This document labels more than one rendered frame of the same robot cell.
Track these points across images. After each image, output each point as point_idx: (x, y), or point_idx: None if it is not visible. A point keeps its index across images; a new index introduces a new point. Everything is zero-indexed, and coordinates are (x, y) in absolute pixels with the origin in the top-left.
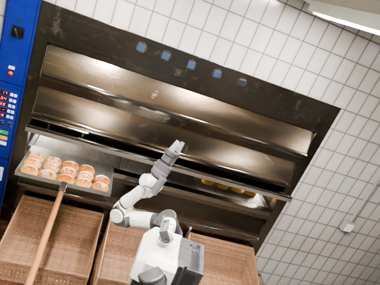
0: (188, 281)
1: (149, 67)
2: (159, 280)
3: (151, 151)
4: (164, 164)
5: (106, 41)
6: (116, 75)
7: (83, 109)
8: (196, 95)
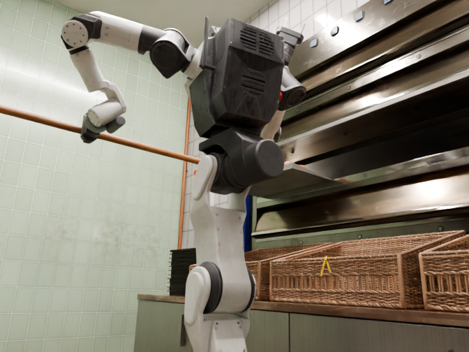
0: (221, 43)
1: (325, 52)
2: (165, 29)
3: (373, 140)
4: None
5: (290, 62)
6: (305, 82)
7: (289, 129)
8: (382, 37)
